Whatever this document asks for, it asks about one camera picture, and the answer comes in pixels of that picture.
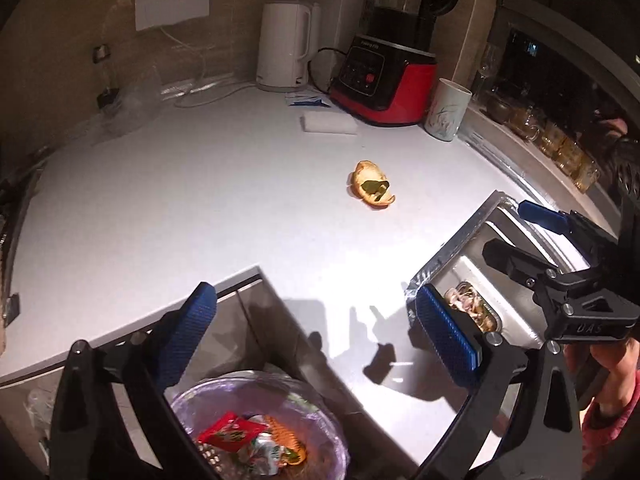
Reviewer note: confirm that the white printed cup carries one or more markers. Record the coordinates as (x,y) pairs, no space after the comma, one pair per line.
(446,112)

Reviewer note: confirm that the clear plastic bag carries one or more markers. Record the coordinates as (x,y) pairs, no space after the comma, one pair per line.
(132,105)

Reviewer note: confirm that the yellow citrus peel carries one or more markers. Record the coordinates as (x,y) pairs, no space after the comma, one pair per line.
(362,175)

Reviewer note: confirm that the person's right forearm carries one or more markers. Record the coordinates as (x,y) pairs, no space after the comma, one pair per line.
(610,432)

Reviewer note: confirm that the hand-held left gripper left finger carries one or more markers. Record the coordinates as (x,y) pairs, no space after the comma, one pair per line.
(192,330)

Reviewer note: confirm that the trash bin with purple bag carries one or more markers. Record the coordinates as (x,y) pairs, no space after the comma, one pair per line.
(320,410)

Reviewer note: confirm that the red black blender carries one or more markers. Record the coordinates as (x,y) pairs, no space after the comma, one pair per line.
(390,70)

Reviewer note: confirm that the white sponge block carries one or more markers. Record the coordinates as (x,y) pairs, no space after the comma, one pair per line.
(327,124)

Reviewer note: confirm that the green leaf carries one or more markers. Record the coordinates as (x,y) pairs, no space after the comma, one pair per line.
(375,188)

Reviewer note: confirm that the wine glass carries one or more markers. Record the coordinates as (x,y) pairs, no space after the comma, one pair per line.
(487,67)

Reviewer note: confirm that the blue white sachets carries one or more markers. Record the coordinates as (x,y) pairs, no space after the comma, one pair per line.
(306,100)

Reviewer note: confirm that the row of glass cups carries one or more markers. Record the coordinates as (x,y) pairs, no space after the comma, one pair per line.
(550,142)

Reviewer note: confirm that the white electric kettle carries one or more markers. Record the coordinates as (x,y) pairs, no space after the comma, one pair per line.
(287,45)

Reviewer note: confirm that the person's right hand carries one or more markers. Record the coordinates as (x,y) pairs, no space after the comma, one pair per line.
(622,375)

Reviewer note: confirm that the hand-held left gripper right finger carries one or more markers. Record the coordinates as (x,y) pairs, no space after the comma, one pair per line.
(445,332)

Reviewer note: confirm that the red snack packet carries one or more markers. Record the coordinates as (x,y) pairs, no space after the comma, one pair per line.
(230,432)

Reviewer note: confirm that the orange foam fruit net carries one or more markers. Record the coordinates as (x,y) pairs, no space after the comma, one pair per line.
(280,432)

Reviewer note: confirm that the window frame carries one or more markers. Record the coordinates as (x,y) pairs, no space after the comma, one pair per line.
(545,25)

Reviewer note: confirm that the sink strainer with food scraps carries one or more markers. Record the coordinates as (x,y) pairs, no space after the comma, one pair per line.
(472,305)

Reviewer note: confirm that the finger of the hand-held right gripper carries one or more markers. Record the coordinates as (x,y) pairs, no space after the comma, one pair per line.
(542,215)
(520,265)

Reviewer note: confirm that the steel sink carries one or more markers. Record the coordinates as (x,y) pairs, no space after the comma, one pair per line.
(505,230)

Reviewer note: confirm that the white wall socket cover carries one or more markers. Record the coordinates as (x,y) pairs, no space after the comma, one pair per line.
(170,2)

